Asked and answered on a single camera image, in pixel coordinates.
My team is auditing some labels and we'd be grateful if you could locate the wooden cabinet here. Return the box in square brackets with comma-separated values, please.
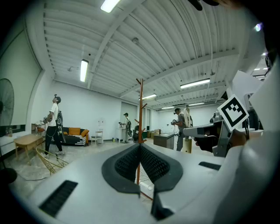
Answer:
[153, 133, 175, 150]

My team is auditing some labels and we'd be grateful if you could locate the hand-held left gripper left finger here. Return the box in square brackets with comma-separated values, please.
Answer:
[101, 143, 141, 198]

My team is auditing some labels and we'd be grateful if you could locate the person's right hand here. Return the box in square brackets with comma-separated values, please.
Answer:
[231, 129, 248, 148]

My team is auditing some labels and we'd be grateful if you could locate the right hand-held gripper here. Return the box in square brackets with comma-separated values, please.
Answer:
[182, 94, 250, 158]

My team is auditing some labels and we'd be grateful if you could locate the low wooden table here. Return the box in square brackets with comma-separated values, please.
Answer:
[14, 133, 46, 166]

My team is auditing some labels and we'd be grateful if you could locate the white floor cable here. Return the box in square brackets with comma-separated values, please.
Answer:
[139, 170, 154, 191]

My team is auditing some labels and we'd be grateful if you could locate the brown wooden coat stand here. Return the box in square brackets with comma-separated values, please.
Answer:
[133, 78, 154, 201]

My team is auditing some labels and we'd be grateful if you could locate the black sofa with orange cushions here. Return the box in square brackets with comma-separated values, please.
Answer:
[62, 127, 90, 147]

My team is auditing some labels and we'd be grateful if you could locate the gold wire chair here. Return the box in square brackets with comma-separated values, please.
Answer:
[35, 147, 70, 176]

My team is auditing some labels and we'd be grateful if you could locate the small white table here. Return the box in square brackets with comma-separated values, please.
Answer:
[115, 128, 132, 143]

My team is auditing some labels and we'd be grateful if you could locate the black standing fan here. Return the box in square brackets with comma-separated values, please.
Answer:
[0, 78, 18, 185]

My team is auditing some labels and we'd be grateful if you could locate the white chair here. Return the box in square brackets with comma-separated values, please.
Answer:
[90, 118, 104, 145]

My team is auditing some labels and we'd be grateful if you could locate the metal shelf rack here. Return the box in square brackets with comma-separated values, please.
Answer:
[31, 120, 47, 134]

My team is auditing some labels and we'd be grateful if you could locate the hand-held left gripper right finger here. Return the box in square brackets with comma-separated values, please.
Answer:
[140, 144, 183, 221]

